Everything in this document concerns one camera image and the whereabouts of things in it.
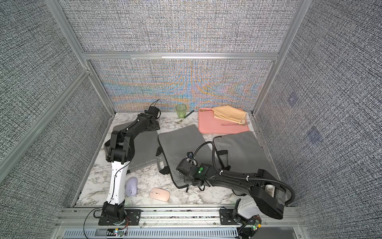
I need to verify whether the grey laptop bag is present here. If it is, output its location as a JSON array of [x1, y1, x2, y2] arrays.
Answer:
[[156, 125, 206, 189], [126, 130, 159, 174], [213, 131, 279, 179]]

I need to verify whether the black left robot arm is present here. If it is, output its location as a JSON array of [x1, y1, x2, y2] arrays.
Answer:
[[98, 106, 161, 225]]

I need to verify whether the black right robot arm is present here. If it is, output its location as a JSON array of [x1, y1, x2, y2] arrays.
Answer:
[[176, 159, 295, 220]]

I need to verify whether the pink computer mouse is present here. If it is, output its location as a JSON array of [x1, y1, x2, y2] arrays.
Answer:
[[149, 188, 170, 202]]

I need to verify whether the lilac computer mouse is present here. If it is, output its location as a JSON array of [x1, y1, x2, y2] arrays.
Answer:
[[125, 177, 138, 197]]

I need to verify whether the green plastic cup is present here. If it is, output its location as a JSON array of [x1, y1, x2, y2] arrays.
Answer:
[[176, 104, 187, 119]]

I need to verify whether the pink tray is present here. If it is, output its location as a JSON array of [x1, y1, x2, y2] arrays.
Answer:
[[198, 108, 250, 134]]

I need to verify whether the tan folded cloth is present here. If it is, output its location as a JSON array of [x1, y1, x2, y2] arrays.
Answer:
[[211, 106, 247, 125]]

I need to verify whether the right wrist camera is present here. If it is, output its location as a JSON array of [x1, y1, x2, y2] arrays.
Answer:
[[186, 151, 198, 166]]

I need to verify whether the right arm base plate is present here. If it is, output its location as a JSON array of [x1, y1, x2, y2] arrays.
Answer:
[[219, 207, 239, 226]]

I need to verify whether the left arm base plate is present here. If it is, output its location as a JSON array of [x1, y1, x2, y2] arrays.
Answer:
[[98, 209, 142, 226]]

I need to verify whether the aluminium front rail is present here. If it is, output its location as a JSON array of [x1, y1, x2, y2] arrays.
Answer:
[[51, 205, 310, 239]]

